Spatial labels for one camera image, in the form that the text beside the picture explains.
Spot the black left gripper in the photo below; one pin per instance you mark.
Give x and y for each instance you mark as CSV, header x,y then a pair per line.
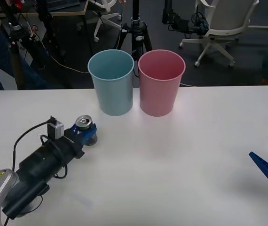
x,y
74,144

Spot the green drink can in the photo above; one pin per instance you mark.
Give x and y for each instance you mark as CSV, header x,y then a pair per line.
x,y
84,122

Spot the silver and black left arm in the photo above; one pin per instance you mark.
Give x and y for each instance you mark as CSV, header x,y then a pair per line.
x,y
37,160

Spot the black robot arm on stand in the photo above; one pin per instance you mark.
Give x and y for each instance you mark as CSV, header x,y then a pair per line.
x,y
183,24

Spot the pale blue plastic bin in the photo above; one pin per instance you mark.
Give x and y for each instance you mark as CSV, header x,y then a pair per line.
x,y
115,94

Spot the pink plastic bin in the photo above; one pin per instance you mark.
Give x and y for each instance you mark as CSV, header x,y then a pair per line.
x,y
158,94

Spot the black tripod with silver collar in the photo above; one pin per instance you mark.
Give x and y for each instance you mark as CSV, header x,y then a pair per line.
x,y
16,61

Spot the black stand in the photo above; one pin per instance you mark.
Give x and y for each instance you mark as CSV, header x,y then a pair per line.
x,y
51,35

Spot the white office chair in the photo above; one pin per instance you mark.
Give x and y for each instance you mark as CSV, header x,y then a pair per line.
x,y
105,20
225,21

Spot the wood-edged desk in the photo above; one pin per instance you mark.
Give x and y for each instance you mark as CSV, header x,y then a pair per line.
x,y
65,13

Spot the black camera tripod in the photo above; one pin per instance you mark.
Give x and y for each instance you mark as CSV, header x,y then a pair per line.
x,y
136,23

